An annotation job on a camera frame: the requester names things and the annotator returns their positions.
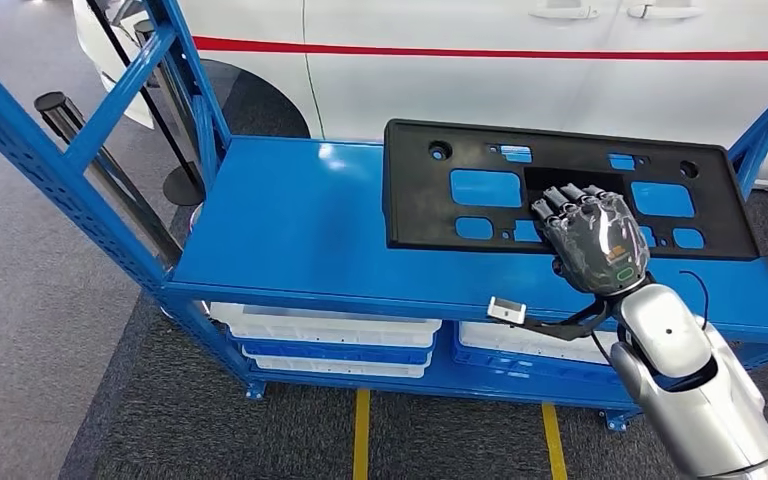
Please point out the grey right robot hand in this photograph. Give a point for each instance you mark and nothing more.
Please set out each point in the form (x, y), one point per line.
(596, 245)

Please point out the black plastic plate-holder part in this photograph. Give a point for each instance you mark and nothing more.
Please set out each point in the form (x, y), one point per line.
(424, 199)

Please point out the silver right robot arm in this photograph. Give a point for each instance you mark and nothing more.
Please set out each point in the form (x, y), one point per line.
(689, 397)

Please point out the blue metal shelf rack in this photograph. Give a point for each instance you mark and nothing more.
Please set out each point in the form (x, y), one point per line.
(291, 218)

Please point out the white car with red stripe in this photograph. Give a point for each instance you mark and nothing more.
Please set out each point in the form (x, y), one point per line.
(424, 86)

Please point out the yellow floor tape square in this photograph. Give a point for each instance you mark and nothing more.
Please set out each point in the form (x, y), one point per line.
(361, 437)

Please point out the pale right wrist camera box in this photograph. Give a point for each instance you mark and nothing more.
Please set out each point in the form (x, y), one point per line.
(507, 310)

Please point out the chrome stanchion post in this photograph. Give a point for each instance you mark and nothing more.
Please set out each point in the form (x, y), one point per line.
(184, 189)
(139, 212)

